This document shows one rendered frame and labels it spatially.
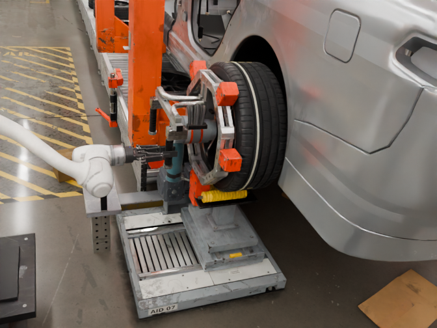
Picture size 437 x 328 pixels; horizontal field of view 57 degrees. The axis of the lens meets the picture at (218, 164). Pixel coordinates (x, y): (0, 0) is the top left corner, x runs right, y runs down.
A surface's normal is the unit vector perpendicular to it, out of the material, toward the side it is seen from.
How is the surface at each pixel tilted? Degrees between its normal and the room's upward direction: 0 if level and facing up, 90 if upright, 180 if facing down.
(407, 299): 2
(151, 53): 90
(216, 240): 0
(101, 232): 90
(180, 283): 0
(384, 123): 90
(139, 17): 90
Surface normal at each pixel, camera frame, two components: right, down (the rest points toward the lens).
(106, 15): 0.34, 0.51
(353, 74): -0.93, 0.07
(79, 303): 0.12, -0.85
